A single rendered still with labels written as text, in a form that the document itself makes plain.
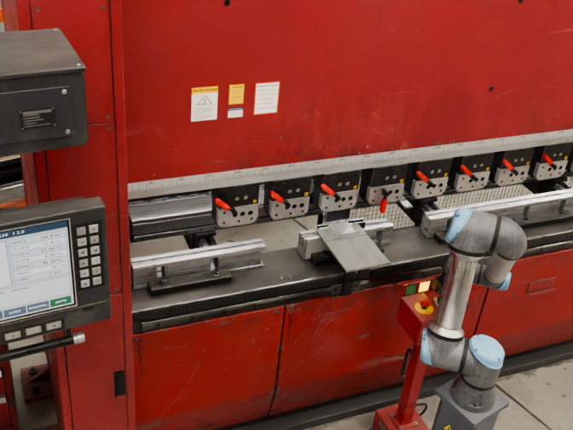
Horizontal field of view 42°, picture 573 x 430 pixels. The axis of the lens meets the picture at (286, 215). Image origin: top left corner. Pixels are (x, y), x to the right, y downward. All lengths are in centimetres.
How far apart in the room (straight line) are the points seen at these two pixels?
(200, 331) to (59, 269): 98
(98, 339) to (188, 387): 56
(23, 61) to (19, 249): 44
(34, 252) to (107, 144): 43
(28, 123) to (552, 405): 290
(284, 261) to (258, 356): 39
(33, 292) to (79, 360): 69
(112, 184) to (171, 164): 32
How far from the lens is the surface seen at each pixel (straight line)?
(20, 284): 189
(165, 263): 267
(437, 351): 245
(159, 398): 294
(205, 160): 247
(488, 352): 246
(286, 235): 455
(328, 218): 284
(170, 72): 230
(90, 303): 198
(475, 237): 232
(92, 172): 215
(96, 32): 198
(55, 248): 185
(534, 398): 387
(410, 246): 306
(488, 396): 256
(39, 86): 167
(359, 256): 273
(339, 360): 317
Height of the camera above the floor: 258
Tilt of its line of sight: 33 degrees down
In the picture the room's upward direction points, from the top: 6 degrees clockwise
